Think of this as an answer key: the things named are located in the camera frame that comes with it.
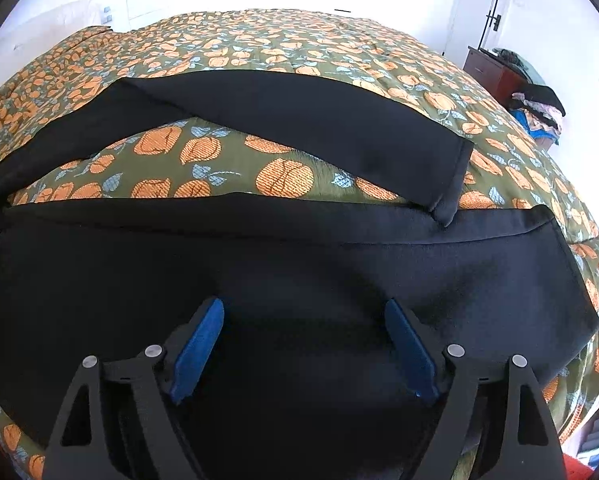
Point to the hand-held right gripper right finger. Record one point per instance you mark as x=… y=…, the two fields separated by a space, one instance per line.
x=409 y=355

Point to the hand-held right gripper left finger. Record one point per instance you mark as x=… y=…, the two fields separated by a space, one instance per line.
x=199 y=350

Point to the black pants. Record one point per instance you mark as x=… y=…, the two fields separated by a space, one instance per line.
x=299 y=260

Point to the red cloth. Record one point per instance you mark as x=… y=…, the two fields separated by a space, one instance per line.
x=587 y=467

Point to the pile of clothes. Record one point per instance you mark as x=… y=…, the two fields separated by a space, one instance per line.
x=542 y=105

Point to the brown wooden cabinet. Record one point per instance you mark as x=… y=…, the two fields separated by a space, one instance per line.
x=484 y=67

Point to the dark green cloth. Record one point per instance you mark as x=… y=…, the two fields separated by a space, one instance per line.
x=517 y=60

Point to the orange floral printed blanket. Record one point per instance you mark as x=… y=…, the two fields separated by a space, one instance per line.
x=279 y=45

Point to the door latch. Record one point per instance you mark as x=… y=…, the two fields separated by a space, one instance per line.
x=494 y=21

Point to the white pillow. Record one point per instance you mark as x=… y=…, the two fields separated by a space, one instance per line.
x=54 y=25

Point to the wall switch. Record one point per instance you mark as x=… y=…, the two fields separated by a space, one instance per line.
x=107 y=15

